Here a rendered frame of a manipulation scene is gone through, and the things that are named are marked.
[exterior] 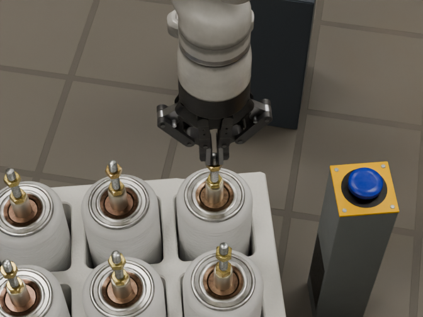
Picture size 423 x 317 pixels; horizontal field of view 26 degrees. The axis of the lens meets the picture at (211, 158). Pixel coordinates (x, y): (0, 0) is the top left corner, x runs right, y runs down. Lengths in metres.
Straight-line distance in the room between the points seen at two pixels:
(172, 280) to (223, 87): 0.34
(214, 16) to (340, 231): 0.36
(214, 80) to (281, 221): 0.56
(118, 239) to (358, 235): 0.29
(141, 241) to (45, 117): 0.46
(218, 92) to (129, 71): 0.69
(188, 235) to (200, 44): 0.36
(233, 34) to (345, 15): 0.84
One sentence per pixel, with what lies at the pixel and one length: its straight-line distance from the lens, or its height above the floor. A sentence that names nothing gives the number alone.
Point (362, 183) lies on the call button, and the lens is 1.07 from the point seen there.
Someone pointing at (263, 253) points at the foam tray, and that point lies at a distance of 1.18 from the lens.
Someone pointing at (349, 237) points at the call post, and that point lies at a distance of 1.11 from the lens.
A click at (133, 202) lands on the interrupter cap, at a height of 0.25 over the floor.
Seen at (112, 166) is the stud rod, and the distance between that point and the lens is 1.06.
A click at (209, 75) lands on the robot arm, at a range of 0.89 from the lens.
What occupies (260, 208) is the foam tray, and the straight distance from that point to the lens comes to 1.21.
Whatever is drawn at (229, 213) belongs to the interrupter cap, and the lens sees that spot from 1.12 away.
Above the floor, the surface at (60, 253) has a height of 0.19.
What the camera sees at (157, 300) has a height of 0.25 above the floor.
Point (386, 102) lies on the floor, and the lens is 1.56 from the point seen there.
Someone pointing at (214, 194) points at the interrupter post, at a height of 0.27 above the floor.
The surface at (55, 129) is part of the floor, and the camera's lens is 1.52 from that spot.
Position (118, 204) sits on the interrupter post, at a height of 0.27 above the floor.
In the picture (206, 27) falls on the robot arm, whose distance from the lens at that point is 0.84.
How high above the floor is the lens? 1.23
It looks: 56 degrees down
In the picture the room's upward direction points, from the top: straight up
